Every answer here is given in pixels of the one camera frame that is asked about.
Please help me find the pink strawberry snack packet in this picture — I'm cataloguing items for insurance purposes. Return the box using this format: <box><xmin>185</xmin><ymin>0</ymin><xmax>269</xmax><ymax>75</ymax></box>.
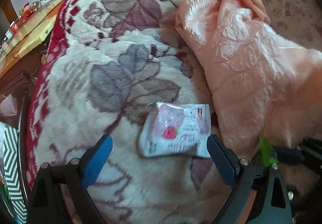
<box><xmin>138</xmin><ymin>102</ymin><xmax>212</xmax><ymax>159</ymax></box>

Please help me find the red plush toy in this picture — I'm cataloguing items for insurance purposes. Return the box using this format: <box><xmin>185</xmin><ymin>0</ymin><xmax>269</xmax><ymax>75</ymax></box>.
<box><xmin>21</xmin><ymin>2</ymin><xmax>32</xmax><ymax>17</ymax></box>

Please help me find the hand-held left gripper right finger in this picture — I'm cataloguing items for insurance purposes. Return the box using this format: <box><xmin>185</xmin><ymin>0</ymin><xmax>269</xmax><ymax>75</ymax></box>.
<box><xmin>206</xmin><ymin>134</ymin><xmax>293</xmax><ymax>224</ymax></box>

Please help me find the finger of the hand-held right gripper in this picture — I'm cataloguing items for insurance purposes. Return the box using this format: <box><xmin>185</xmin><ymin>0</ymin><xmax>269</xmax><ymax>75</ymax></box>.
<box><xmin>286</xmin><ymin>183</ymin><xmax>320</xmax><ymax>212</ymax></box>
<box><xmin>274</xmin><ymin>138</ymin><xmax>322</xmax><ymax>166</ymax></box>

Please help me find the peach quilted blanket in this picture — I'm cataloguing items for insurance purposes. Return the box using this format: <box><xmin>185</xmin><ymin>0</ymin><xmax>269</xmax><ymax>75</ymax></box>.
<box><xmin>175</xmin><ymin>0</ymin><xmax>322</xmax><ymax>179</ymax></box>

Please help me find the floral fleece blanket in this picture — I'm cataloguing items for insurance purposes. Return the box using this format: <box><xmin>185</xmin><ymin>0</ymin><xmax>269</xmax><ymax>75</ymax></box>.
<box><xmin>25</xmin><ymin>0</ymin><xmax>254</xmax><ymax>224</ymax></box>

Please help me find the yellow board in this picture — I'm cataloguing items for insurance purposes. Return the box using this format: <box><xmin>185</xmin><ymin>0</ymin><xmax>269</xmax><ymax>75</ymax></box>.
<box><xmin>18</xmin><ymin>14</ymin><xmax>57</xmax><ymax>56</ymax></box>

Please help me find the wooden cabinet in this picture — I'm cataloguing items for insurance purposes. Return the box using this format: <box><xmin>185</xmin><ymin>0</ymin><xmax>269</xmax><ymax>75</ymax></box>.
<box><xmin>0</xmin><ymin>0</ymin><xmax>66</xmax><ymax>88</ymax></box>

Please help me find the green snack packet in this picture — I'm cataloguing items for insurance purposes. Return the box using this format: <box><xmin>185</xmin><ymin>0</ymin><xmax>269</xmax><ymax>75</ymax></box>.
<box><xmin>257</xmin><ymin>133</ymin><xmax>279</xmax><ymax>167</ymax></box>

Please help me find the small red box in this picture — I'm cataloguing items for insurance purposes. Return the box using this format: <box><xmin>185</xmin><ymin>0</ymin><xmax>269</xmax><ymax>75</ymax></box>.
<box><xmin>10</xmin><ymin>18</ymin><xmax>26</xmax><ymax>33</ymax></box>

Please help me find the grey white striped box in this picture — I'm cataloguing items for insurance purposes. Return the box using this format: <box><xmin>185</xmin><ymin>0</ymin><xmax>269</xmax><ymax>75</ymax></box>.
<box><xmin>0</xmin><ymin>123</ymin><xmax>27</xmax><ymax>224</ymax></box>

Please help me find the pink plastic bag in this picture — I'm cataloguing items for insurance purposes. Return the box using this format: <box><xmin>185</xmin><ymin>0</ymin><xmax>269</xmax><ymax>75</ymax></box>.
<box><xmin>0</xmin><ymin>93</ymin><xmax>20</xmax><ymax>117</ymax></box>

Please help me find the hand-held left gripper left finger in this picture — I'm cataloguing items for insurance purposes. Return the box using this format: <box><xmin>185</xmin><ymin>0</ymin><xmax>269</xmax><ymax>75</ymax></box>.
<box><xmin>26</xmin><ymin>134</ymin><xmax>113</xmax><ymax>224</ymax></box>

